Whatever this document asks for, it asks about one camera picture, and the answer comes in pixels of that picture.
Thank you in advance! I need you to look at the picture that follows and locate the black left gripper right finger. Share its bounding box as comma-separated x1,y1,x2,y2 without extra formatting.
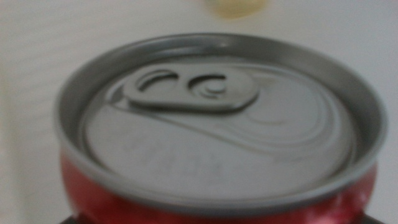
357,213,386,224

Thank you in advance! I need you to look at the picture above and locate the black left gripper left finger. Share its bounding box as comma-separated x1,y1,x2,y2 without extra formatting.
58,214,82,224

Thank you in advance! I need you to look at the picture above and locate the red soda can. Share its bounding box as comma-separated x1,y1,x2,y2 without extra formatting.
54,32,389,224

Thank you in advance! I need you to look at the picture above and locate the yellow tea bottle clear cap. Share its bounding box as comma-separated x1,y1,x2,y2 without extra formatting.
201,0,269,19

